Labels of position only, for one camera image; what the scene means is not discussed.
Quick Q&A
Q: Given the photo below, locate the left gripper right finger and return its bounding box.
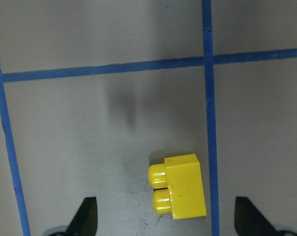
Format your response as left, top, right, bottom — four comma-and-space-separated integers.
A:
234, 196, 278, 236

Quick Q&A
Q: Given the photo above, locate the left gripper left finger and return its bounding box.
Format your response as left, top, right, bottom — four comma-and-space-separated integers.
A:
66, 197, 98, 236

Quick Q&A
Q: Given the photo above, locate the yellow toy block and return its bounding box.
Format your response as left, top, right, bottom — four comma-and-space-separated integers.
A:
148, 154, 207, 220

